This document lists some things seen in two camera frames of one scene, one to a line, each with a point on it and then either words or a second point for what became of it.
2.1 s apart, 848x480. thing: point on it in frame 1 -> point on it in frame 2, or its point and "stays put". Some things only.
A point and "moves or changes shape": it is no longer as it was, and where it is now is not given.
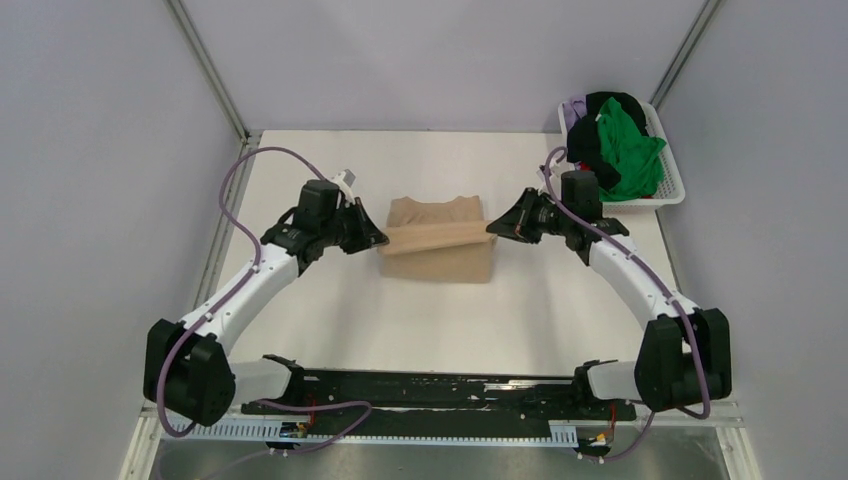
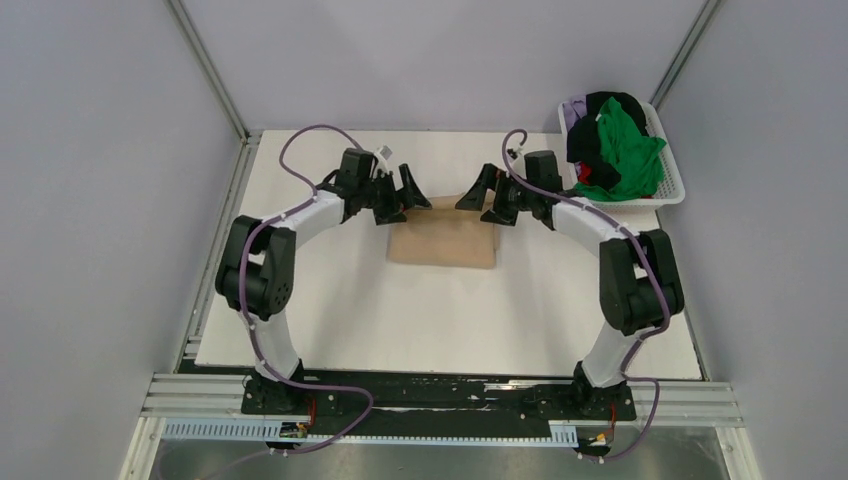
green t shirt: (629, 150) stays put
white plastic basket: (673, 190) stays put
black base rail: (402, 397) stays put
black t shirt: (584, 140) stays put
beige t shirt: (444, 241) moves or changes shape
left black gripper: (367, 234) -> (409, 197)
